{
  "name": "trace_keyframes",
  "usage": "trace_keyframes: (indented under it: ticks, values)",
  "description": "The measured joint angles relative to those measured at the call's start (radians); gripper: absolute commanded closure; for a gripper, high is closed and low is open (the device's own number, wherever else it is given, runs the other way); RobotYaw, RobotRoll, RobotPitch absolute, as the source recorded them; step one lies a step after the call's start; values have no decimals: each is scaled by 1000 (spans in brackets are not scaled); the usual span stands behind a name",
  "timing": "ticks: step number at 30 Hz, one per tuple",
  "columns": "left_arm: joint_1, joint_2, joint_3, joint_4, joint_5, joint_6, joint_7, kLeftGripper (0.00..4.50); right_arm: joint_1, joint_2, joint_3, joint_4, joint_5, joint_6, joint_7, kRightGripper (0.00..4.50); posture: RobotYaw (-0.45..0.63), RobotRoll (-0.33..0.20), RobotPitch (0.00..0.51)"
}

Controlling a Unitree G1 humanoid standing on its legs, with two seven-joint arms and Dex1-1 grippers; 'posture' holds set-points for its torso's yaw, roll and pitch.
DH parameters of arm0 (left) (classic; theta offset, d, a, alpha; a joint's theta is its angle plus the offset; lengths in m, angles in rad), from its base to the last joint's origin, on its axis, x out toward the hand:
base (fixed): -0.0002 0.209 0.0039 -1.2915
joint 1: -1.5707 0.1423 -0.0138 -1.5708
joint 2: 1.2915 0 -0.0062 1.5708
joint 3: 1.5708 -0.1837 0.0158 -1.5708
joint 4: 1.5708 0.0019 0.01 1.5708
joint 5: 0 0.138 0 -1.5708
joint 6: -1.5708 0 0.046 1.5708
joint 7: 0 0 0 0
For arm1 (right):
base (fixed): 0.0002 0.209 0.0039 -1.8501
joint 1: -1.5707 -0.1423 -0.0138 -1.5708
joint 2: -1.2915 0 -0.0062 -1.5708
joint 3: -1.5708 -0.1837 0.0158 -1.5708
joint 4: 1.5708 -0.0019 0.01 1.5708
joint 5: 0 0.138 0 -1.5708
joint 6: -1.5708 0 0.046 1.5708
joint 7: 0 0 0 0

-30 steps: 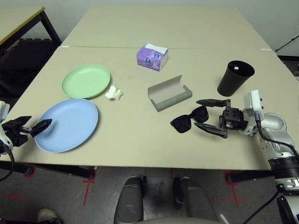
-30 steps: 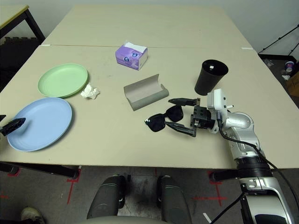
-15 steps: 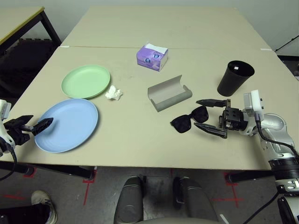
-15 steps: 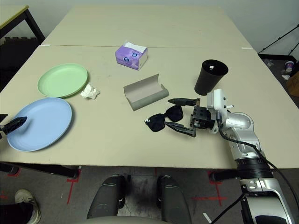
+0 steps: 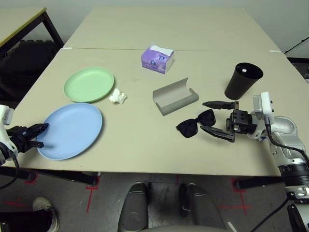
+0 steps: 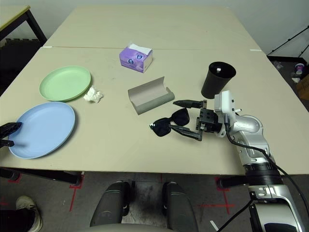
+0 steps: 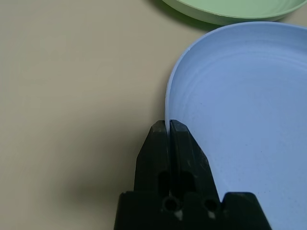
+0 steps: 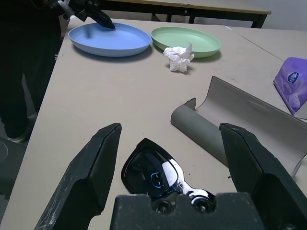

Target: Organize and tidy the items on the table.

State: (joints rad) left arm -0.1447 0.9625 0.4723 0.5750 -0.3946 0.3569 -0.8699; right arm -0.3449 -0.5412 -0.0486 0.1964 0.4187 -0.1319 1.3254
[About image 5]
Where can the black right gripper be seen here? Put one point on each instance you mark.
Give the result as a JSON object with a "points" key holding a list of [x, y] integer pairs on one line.
{"points": [[241, 120]]}

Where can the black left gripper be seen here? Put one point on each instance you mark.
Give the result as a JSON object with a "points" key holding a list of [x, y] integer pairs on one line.
{"points": [[19, 137]]}

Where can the black sunglasses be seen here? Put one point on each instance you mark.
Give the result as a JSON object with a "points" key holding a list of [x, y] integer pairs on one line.
{"points": [[190, 129]]}

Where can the blue plastic plate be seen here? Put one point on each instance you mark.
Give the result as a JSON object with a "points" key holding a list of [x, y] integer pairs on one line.
{"points": [[72, 131]]}

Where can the grey glasses case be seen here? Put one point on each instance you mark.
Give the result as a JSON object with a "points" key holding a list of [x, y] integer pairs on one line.
{"points": [[173, 101]]}

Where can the white tissue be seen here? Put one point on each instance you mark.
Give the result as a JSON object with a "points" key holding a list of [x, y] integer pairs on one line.
{"points": [[117, 96]]}

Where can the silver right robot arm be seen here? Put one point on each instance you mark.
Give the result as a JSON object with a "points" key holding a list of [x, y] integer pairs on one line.
{"points": [[287, 135]]}

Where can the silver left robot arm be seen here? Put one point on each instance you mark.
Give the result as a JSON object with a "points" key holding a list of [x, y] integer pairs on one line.
{"points": [[4, 145]]}

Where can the black plastic cup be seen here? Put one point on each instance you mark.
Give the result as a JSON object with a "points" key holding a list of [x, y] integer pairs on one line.
{"points": [[239, 84]]}

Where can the white marker blue cap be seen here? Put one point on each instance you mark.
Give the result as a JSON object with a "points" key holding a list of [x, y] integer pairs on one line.
{"points": [[263, 138]]}

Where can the green plastic plate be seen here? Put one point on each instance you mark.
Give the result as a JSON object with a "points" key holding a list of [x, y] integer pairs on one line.
{"points": [[89, 83]]}

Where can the black foam floor mat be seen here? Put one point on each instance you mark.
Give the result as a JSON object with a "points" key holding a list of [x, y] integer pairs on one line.
{"points": [[26, 62]]}

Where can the white sneaker shoe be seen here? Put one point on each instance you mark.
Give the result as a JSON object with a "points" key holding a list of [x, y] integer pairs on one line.
{"points": [[47, 212]]}

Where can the person leg dark trousers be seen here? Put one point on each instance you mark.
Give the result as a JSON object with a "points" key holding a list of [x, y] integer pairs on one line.
{"points": [[24, 222]]}

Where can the purple tissue pack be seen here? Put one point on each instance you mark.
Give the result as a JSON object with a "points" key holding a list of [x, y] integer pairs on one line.
{"points": [[154, 59]]}

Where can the white tape piece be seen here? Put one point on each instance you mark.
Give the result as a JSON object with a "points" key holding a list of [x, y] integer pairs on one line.
{"points": [[67, 48], [275, 51]]}

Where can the grey robot right leg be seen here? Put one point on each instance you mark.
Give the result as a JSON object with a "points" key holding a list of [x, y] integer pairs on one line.
{"points": [[202, 210]]}

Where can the grey robot leg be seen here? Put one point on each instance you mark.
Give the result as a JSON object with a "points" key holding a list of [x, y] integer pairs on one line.
{"points": [[202, 210], [132, 210]]}

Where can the black tripod stand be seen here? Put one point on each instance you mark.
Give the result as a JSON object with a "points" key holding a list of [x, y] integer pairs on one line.
{"points": [[297, 44]]}

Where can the grey robot left leg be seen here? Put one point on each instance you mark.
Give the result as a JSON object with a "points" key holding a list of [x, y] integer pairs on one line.
{"points": [[132, 210]]}

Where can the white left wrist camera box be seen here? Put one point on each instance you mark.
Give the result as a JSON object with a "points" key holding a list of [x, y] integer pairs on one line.
{"points": [[4, 116]]}

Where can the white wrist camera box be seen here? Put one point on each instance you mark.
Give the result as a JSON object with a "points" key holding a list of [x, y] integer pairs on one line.
{"points": [[4, 116], [264, 104]]}

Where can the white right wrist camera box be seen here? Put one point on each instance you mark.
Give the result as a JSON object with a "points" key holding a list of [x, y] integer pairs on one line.
{"points": [[264, 104]]}

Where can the wooden side table black frame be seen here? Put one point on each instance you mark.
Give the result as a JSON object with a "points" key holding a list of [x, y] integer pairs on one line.
{"points": [[17, 21]]}

